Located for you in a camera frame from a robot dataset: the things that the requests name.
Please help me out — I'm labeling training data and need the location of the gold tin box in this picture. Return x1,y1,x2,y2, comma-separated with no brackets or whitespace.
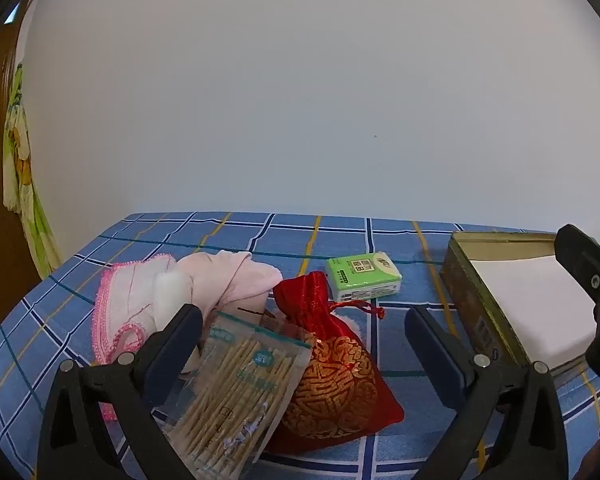
439,230,600,376

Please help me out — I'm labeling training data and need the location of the green floral hanging cloth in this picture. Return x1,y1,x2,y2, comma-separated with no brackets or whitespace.
2,60,63,281

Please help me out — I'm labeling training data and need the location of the white foam block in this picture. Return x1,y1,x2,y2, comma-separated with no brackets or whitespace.
152,266,193,333

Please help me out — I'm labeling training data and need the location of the pink-edged white washcloth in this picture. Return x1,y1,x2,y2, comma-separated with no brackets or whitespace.
91,254,180,421

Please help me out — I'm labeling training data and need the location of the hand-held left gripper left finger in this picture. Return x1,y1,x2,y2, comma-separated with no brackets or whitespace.
36,303,206,480

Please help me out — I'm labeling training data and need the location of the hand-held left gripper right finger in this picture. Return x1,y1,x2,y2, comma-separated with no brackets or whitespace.
404,305,568,480

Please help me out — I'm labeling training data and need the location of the green tissue pack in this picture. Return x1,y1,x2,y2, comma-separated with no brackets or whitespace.
326,251,403,303

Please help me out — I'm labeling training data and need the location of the clear bag of cotton swabs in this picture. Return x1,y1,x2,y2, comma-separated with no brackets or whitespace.
162,310,315,480

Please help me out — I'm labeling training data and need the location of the pink fuzzy cloth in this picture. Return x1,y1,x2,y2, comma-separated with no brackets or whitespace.
337,311,366,343

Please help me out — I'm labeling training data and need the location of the red embroidered drawstring pouch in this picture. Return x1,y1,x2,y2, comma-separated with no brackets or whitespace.
267,271,405,456

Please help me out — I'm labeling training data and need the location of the blue plaid bed sheet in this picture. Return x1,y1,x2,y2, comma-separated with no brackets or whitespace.
0,211,600,480

